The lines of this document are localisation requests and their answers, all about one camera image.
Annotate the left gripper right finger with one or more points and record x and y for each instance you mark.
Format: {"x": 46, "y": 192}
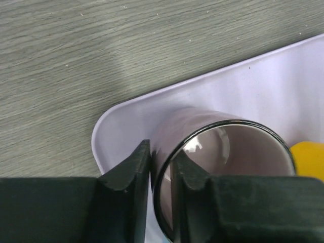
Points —
{"x": 195, "y": 216}

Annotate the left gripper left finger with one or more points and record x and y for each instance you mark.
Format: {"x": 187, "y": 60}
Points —
{"x": 122, "y": 202}

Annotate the purple glass cup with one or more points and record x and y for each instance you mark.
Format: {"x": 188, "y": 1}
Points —
{"x": 220, "y": 143}

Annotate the yellow glass mug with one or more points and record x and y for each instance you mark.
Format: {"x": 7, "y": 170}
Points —
{"x": 308, "y": 157}

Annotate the lilac plastic tray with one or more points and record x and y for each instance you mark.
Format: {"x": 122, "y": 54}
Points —
{"x": 282, "y": 90}

